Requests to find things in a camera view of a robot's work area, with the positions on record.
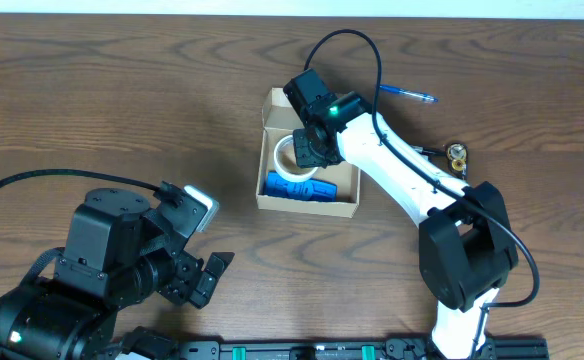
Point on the brown cardboard box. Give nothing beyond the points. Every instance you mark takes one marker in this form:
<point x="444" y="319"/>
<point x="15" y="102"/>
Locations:
<point x="279" y="119"/>

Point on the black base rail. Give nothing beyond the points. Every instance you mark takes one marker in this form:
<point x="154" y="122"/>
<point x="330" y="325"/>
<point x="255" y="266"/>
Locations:
<point x="144" y="344"/>

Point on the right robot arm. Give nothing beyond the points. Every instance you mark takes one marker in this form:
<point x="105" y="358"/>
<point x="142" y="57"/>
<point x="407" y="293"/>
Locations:
<point x="465" y="252"/>

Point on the blue ballpoint pen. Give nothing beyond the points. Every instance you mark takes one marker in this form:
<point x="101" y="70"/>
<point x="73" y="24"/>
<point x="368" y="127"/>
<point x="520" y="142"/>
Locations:
<point x="423" y="97"/>

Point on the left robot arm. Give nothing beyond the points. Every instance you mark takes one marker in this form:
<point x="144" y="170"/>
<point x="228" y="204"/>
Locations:
<point x="119" y="251"/>

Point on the blue plastic case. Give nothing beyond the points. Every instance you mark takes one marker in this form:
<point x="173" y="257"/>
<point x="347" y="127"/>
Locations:
<point x="310" y="190"/>

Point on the white masking tape roll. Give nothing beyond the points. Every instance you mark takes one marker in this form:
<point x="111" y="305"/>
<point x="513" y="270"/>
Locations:
<point x="285" y="162"/>

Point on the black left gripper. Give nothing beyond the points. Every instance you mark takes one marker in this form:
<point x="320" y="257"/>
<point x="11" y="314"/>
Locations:
<point x="185" y="265"/>

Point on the yellow correction tape dispenser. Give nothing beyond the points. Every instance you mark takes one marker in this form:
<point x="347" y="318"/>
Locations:
<point x="457" y="155"/>

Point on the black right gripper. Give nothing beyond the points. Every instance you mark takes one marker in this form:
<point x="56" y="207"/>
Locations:
<point x="303" y="157"/>

